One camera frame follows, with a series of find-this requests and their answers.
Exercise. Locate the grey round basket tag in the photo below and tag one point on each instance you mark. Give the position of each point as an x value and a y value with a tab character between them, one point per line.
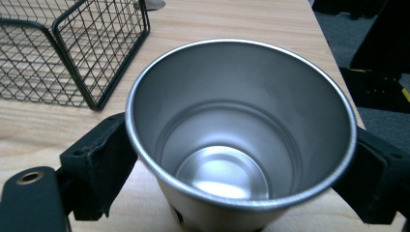
154	4

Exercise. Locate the silver metal cup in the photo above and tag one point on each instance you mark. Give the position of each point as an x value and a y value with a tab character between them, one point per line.
241	129

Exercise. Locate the black yellow striped base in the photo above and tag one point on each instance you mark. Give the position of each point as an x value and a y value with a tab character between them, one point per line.
377	90

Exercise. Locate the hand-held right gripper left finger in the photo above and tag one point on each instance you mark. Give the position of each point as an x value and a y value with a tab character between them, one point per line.
96	164

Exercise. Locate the dark column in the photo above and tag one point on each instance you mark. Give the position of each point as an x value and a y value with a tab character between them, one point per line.
383	35

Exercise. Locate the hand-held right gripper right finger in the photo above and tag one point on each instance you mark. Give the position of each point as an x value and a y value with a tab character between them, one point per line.
374	180

